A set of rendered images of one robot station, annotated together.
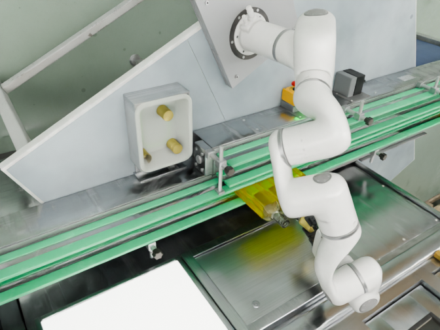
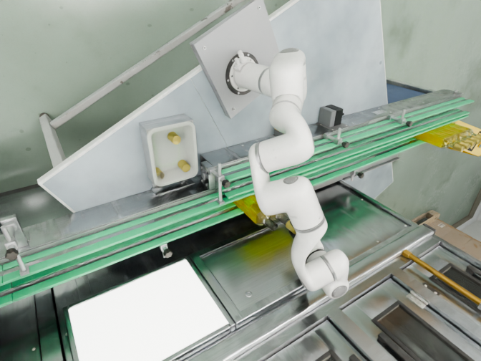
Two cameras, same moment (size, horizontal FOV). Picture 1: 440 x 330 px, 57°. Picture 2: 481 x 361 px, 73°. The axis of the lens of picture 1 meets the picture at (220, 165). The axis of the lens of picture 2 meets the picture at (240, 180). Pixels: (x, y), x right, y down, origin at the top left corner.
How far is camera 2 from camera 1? 0.13 m
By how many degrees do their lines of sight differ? 3
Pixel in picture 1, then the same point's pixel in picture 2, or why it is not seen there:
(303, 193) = (275, 193)
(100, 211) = (120, 218)
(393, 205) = (369, 215)
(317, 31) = (286, 63)
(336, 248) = (306, 240)
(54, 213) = (82, 220)
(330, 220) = (298, 215)
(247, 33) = (239, 72)
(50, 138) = (78, 158)
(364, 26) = (341, 69)
